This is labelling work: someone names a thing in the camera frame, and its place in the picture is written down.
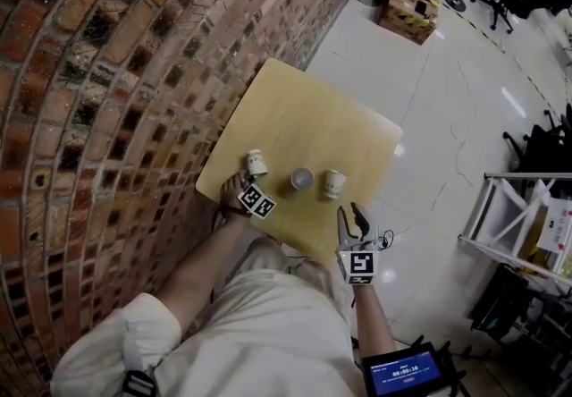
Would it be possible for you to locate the white metal shelf rack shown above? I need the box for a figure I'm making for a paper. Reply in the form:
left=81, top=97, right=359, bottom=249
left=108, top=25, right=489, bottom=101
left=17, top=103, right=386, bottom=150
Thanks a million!
left=458, top=171, right=572, bottom=287

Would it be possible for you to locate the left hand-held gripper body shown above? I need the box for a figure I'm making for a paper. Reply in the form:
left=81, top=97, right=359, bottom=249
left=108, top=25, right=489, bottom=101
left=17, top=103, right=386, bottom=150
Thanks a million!
left=236, top=182, right=278, bottom=220

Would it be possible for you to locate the person's left hand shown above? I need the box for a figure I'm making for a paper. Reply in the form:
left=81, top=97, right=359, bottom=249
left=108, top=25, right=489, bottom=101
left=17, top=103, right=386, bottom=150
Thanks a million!
left=221, top=173, right=249, bottom=211

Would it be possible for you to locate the cardboard box with striped tape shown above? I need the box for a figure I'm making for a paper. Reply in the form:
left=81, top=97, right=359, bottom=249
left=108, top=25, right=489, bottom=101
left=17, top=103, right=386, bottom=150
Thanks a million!
left=378, top=0, right=442, bottom=46

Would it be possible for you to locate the person's left forearm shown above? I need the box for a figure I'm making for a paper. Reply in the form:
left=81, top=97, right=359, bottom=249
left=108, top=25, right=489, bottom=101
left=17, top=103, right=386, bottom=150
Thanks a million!
left=154, top=214, right=251, bottom=329

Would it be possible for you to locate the person's right forearm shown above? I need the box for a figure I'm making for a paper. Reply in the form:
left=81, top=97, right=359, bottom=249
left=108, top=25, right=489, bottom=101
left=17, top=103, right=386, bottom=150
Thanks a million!
left=352, top=282, right=399, bottom=354

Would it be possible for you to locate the black handheld monitor screen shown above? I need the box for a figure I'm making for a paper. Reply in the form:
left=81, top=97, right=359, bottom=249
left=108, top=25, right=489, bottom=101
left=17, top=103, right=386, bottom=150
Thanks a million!
left=361, top=341, right=448, bottom=397

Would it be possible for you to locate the dark wristband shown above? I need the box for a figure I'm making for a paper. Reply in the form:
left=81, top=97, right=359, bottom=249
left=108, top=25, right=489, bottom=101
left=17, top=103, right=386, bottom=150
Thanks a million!
left=217, top=203, right=252, bottom=221

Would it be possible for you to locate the black cable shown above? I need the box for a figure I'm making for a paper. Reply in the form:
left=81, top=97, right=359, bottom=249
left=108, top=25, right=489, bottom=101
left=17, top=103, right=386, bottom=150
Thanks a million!
left=370, top=229, right=394, bottom=251

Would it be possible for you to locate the grey strap with buckle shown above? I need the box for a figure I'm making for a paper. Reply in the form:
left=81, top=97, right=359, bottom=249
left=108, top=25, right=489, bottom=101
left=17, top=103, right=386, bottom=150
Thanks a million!
left=121, top=367, right=157, bottom=397

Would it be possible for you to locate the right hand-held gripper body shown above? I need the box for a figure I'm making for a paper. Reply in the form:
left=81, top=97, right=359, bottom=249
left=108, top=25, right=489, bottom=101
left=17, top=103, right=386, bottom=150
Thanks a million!
left=335, top=238, right=382, bottom=286

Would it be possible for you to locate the white paper sign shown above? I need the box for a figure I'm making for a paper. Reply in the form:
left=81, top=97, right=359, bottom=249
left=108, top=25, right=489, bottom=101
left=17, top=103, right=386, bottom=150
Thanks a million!
left=535, top=198, right=572, bottom=253

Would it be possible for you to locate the white paper cup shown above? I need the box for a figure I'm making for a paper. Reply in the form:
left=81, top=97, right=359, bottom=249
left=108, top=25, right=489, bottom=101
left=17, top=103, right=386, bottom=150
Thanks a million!
left=322, top=169, right=348, bottom=200
left=290, top=167, right=315, bottom=190
left=244, top=148, right=269, bottom=178

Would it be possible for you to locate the person's white shirt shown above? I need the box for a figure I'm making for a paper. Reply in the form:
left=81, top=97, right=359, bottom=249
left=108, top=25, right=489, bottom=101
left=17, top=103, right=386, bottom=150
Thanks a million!
left=51, top=236, right=372, bottom=397

